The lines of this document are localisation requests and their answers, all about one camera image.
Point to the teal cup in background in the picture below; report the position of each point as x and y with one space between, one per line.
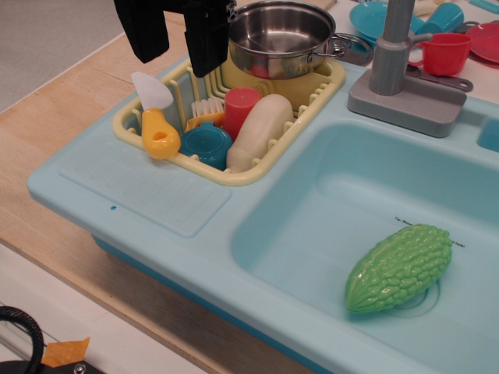
446 18

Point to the metal pot lid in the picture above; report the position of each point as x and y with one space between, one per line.
351 49

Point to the red plate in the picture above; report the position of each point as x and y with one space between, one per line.
484 42

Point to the orange tape piece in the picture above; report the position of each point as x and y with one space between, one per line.
64 353

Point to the cream toy bottle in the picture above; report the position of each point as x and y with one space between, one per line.
264 123

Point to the teal plate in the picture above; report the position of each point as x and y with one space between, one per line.
366 17

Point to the red plastic cup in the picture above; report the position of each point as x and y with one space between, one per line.
239 102

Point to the toy knife yellow handle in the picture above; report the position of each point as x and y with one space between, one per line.
160 139

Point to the light blue toy sink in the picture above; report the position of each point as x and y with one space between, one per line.
273 248

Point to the pale yellow dish rack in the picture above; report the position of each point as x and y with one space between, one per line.
308 94

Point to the red mug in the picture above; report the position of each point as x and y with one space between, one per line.
444 55

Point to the grey toy faucet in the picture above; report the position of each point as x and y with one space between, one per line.
386 93

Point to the orange dish brush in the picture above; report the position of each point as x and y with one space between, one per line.
206 110

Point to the stainless steel pot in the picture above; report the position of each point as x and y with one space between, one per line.
283 39

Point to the green bitter melon toy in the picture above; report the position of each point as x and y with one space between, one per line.
398 268

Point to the grey toy utensil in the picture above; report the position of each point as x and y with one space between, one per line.
450 81

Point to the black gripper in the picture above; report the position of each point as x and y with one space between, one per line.
206 29

